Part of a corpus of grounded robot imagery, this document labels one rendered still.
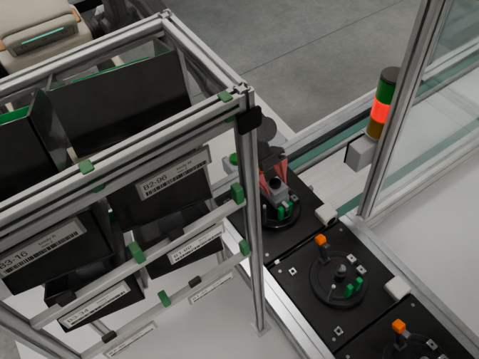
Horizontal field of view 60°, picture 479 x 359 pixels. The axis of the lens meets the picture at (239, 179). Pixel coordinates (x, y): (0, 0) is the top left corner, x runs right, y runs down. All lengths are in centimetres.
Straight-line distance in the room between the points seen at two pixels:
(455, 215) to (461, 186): 11
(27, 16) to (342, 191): 100
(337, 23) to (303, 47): 40
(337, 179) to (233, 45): 218
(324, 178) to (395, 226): 25
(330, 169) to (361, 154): 38
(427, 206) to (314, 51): 208
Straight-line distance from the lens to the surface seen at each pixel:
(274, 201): 107
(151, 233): 82
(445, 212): 137
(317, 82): 299
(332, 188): 127
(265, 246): 110
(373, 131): 93
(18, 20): 134
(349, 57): 322
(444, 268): 128
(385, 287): 108
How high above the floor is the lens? 195
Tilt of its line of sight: 54 degrees down
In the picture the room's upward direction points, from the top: 7 degrees counter-clockwise
